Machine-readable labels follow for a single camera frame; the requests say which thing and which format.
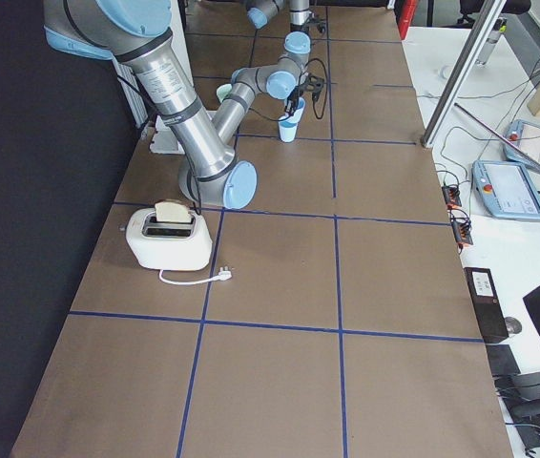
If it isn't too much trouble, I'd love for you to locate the white toaster power plug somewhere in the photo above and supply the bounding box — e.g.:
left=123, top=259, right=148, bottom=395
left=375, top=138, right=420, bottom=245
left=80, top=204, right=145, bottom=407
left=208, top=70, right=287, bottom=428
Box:
left=157, top=266, right=233, bottom=286

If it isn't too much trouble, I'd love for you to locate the aluminium frame post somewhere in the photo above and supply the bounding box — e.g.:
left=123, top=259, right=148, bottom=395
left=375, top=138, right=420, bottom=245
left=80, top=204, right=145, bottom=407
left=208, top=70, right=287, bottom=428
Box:
left=421, top=0, right=507, bottom=148

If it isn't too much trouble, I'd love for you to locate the blue cup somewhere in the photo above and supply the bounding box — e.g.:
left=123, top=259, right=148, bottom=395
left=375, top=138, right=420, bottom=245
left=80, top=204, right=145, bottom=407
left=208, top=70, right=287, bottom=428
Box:
left=278, top=119, right=298, bottom=143
left=287, top=97, right=306, bottom=124

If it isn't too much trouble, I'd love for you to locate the far teach pendant tablet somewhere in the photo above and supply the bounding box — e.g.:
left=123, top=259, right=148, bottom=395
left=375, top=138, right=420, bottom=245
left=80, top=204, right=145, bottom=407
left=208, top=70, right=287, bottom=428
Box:
left=506, top=119, right=540, bottom=163

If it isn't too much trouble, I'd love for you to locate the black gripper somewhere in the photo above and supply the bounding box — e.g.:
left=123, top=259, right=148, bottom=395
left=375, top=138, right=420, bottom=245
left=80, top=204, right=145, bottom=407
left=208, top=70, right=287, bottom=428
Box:
left=285, top=74, right=323, bottom=115

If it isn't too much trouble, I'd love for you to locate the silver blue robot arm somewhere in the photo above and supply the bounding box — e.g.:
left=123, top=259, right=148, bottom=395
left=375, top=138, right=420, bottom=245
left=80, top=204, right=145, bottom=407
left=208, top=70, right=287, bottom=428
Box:
left=43, top=1, right=316, bottom=209
left=241, top=0, right=326, bottom=34

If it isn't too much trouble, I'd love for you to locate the orange black connector block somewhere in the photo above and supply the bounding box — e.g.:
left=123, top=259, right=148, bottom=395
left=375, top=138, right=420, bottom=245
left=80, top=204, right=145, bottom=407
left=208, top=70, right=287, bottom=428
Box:
left=442, top=184, right=462, bottom=210

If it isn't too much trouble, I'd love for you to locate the teach pendant tablet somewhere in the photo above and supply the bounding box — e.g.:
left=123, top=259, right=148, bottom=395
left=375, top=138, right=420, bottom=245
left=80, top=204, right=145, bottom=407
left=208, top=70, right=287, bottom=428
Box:
left=506, top=119, right=540, bottom=163
left=471, top=160, right=540, bottom=221

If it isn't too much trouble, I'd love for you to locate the green bowl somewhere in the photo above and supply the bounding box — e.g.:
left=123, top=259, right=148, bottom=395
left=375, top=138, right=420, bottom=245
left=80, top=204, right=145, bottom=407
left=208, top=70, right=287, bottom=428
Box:
left=216, top=83, right=232, bottom=103

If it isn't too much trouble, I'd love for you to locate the near teach pendant tablet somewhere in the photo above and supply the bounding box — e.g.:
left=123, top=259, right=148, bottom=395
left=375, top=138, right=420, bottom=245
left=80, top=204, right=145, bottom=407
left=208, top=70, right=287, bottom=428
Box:
left=471, top=160, right=540, bottom=221

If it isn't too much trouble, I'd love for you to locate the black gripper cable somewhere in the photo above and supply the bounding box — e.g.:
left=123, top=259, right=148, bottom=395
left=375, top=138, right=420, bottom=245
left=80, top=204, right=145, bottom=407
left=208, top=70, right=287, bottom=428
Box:
left=305, top=58, right=331, bottom=120

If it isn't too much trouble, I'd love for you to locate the black power adapter box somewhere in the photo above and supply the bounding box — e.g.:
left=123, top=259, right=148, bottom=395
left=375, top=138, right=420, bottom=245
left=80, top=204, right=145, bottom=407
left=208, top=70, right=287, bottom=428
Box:
left=464, top=267, right=509, bottom=344

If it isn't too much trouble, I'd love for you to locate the bread slice in toaster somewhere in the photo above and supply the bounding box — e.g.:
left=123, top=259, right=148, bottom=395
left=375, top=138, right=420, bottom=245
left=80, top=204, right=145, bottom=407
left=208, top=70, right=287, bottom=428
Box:
left=155, top=199, right=192, bottom=224

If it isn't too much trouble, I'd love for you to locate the black computer mouse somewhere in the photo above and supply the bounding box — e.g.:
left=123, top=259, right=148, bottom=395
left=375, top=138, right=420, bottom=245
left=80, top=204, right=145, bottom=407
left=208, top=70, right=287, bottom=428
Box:
left=505, top=317, right=523, bottom=337

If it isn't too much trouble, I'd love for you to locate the cream white toaster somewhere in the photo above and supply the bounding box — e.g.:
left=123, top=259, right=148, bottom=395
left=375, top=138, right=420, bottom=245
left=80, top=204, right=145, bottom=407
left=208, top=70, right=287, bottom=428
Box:
left=126, top=208, right=213, bottom=271

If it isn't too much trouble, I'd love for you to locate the green handled grabber tool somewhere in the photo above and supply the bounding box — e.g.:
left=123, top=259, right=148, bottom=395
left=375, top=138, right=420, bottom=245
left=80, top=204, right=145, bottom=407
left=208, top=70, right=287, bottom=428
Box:
left=454, top=103, right=540, bottom=210

